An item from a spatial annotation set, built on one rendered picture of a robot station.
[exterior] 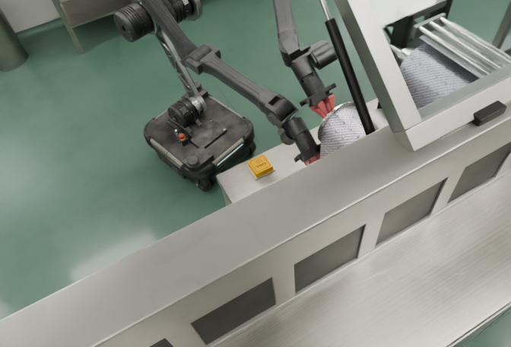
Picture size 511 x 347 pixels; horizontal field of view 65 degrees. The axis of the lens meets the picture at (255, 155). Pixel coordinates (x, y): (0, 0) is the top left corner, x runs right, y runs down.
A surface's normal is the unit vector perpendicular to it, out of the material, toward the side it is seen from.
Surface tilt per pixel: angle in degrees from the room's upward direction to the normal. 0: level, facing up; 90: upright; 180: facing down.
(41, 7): 90
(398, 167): 0
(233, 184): 0
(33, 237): 0
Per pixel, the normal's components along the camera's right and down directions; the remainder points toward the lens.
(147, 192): -0.10, -0.63
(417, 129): 0.23, -0.05
